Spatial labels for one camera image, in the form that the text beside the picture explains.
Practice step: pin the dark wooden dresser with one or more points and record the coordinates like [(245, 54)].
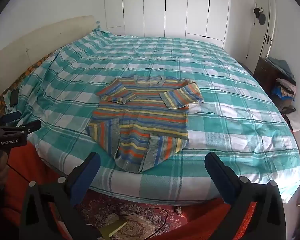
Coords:
[(265, 76)]

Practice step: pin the person's red fleece clothing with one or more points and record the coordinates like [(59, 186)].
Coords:
[(22, 160)]

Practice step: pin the white door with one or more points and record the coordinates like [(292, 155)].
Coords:
[(258, 42)]

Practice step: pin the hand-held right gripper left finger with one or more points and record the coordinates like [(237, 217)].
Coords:
[(86, 175)]

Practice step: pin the striped knit sweater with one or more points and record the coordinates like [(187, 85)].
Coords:
[(145, 120)]

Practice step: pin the teal checked bed cover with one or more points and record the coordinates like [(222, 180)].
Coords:
[(227, 105)]

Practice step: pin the red patterned rug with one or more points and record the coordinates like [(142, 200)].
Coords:
[(140, 226)]

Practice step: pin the cream bed headboard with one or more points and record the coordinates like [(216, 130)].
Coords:
[(27, 42)]

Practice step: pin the orange floral pillow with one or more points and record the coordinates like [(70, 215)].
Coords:
[(1, 102)]

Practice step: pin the colourful clothes pile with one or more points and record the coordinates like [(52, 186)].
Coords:
[(286, 90)]

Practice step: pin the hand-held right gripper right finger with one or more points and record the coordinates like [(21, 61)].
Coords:
[(221, 177)]

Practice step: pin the grey folded clothes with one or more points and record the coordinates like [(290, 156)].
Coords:
[(282, 66)]

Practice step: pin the white bag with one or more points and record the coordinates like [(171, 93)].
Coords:
[(296, 123)]

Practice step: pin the white wardrobe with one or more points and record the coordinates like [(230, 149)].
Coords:
[(152, 5)]

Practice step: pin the black hanging hat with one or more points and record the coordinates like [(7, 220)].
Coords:
[(260, 17)]

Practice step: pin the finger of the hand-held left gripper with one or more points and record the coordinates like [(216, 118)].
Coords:
[(27, 126), (12, 116)]

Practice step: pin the yellow book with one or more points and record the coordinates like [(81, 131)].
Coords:
[(113, 228)]

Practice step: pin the black phone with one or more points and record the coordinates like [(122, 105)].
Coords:
[(14, 97)]

